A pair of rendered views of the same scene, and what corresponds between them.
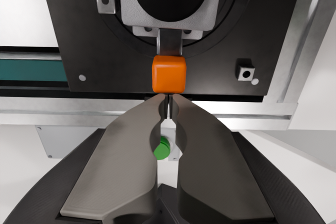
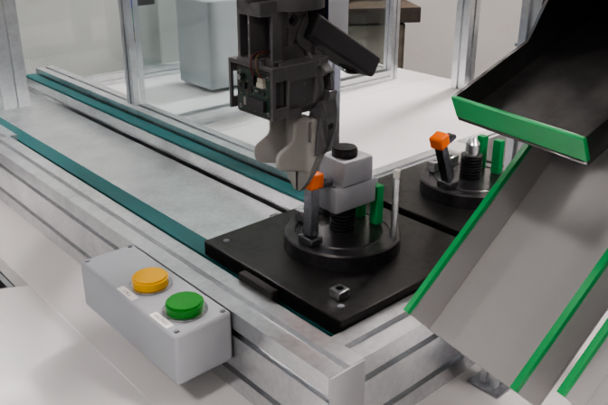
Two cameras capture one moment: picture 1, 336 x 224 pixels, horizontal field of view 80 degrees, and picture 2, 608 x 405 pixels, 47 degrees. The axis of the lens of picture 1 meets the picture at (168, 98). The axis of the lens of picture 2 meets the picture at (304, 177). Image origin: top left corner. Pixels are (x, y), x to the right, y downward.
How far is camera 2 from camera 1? 79 cm
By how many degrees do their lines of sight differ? 90
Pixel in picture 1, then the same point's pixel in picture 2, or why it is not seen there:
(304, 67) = (392, 334)
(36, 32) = not seen: hidden behind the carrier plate
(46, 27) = not seen: hidden behind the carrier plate
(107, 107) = (204, 267)
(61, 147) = (112, 262)
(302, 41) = (403, 322)
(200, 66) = (310, 277)
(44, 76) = (193, 243)
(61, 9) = (270, 222)
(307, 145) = not seen: outside the picture
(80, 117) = (171, 259)
